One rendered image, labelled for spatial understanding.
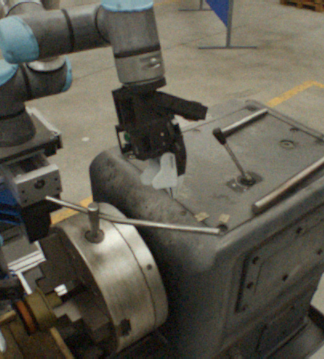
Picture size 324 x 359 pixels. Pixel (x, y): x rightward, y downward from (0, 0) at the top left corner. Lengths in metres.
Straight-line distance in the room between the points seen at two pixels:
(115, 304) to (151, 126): 0.35
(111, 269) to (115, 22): 0.44
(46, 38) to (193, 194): 0.44
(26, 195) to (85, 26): 0.67
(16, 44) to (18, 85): 0.58
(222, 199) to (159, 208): 0.13
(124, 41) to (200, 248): 0.40
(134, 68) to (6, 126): 0.72
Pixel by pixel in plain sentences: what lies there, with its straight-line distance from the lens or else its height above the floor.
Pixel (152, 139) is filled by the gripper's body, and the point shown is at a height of 1.47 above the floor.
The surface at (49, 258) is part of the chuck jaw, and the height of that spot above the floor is 1.17.
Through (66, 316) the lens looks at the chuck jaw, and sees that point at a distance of 0.88.
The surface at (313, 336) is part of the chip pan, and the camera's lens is 1.58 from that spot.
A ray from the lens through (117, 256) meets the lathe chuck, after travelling 0.81.
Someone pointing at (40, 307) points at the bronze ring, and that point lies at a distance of 0.89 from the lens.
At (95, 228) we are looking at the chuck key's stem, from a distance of 0.80.
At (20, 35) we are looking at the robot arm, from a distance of 0.68.
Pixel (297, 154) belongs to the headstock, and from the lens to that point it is 1.07.
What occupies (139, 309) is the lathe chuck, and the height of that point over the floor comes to 1.13.
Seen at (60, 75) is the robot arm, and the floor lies 1.34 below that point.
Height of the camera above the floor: 1.81
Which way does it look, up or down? 37 degrees down
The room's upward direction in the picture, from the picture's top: straight up
